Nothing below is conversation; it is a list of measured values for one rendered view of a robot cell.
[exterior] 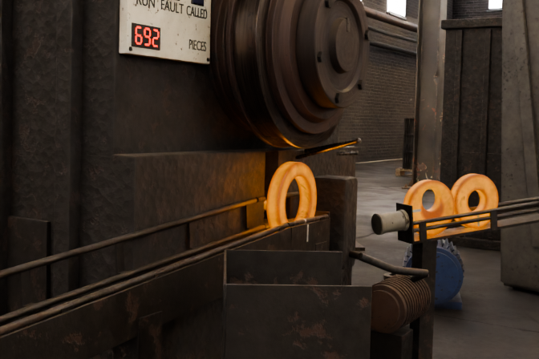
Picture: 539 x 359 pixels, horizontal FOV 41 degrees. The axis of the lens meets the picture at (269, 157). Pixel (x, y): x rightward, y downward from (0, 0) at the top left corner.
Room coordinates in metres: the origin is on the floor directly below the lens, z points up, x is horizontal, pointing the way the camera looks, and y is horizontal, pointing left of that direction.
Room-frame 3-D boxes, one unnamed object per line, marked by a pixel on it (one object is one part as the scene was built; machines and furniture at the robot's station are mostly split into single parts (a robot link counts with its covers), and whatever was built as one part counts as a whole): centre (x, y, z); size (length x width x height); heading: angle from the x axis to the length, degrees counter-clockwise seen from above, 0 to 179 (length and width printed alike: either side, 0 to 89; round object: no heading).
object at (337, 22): (1.65, -0.14, 1.12); 0.28 x 0.06 x 0.28; 148
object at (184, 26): (1.47, 0.21, 1.15); 0.26 x 0.02 x 0.18; 148
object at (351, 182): (1.91, -0.17, 0.68); 0.11 x 0.08 x 0.24; 58
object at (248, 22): (1.70, -0.06, 1.12); 0.47 x 0.06 x 0.47; 148
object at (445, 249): (3.84, -0.88, 0.17); 0.57 x 0.31 x 0.34; 168
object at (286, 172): (1.70, -0.06, 0.75); 0.18 x 0.03 x 0.18; 149
